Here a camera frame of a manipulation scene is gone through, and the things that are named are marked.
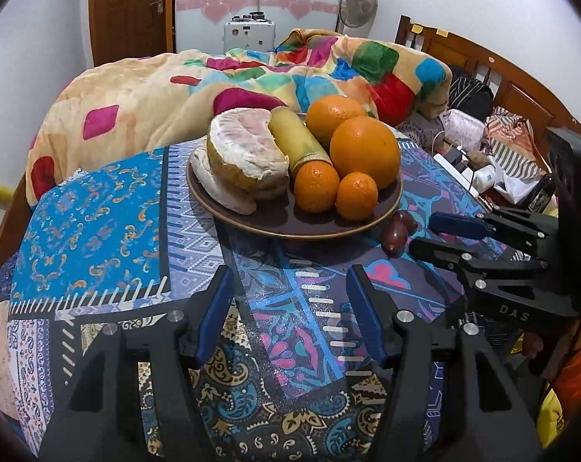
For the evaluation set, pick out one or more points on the grey pillow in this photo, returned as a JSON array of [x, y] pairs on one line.
[[425, 125]]

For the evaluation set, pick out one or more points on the large orange with sticker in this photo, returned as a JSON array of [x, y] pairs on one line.
[[365, 151]]

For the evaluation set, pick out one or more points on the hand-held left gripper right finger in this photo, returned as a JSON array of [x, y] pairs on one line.
[[362, 310]]

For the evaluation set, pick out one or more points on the black bag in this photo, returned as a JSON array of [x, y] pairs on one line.
[[468, 96]]

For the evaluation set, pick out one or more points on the purple round plate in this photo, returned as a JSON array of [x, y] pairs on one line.
[[281, 221]]

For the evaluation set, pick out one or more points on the wooden bed headboard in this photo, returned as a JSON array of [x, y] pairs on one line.
[[511, 82]]

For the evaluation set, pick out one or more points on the patterned blue bedspread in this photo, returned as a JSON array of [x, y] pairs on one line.
[[103, 231]]

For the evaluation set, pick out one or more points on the dark glass bottle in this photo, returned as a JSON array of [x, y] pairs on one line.
[[543, 192]]

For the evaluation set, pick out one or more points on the small mandarin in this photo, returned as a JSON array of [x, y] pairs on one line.
[[357, 196]]

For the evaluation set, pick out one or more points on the colourful patchwork blanket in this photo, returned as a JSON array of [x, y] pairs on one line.
[[141, 96]]

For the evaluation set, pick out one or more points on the pink patterned pouch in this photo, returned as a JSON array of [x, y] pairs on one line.
[[463, 127]]

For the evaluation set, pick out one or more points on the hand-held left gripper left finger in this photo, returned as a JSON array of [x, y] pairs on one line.
[[214, 308]]

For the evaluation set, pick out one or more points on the standing electric fan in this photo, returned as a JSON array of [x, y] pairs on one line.
[[359, 5]]

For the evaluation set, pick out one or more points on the pink pomelo segment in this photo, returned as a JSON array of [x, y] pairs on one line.
[[218, 187]]

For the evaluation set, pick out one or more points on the dark red jujube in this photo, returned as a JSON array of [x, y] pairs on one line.
[[408, 220], [395, 240]]

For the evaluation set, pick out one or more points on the brown wooden door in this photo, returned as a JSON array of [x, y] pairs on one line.
[[127, 9]]

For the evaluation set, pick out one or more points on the white boxy appliance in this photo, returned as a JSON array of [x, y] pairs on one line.
[[249, 33]]

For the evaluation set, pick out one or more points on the pomelo chunk with yellow peel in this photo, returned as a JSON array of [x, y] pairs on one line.
[[247, 154]]

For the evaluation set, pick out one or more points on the white plastic bottle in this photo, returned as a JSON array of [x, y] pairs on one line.
[[485, 178]]

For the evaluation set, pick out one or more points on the medium mandarin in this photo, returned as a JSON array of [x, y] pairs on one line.
[[316, 186]]

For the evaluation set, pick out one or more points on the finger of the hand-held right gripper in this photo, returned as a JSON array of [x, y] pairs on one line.
[[454, 225], [439, 249]]

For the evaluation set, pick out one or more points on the yellow-green banana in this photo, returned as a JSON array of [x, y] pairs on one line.
[[297, 140]]

